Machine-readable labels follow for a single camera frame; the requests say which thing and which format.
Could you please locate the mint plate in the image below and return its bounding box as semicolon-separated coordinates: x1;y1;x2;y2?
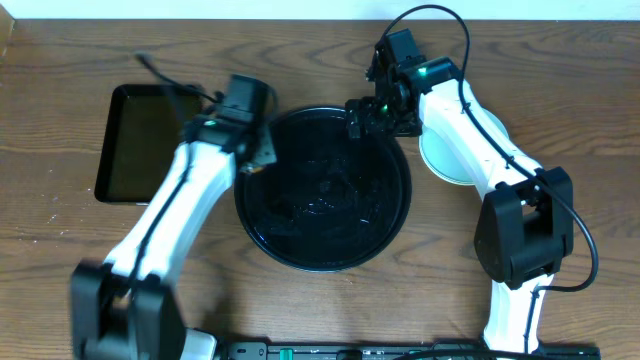
419;108;523;187

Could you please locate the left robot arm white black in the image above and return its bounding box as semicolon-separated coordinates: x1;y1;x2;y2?
70;116;276;359

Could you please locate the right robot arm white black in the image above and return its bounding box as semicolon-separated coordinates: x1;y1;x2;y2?
346;55;573;354

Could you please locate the black round tray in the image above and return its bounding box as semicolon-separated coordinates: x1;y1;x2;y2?
234;106;412;272

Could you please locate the black rectangular tray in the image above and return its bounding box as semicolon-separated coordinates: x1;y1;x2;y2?
94;84;182;203

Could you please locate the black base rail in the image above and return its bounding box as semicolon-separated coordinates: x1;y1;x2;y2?
219;341;601;360

